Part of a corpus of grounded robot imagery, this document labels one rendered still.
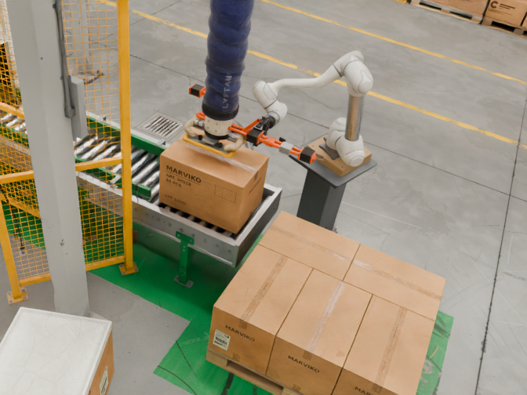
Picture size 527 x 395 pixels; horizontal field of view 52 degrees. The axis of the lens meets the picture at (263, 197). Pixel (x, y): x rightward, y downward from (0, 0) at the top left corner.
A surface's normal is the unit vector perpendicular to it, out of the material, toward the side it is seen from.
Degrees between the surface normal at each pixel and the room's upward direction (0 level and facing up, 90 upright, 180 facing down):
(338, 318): 0
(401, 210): 0
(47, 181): 90
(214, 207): 90
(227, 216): 90
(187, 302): 0
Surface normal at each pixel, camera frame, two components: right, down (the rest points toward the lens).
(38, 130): -0.42, 0.54
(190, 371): 0.15, -0.76
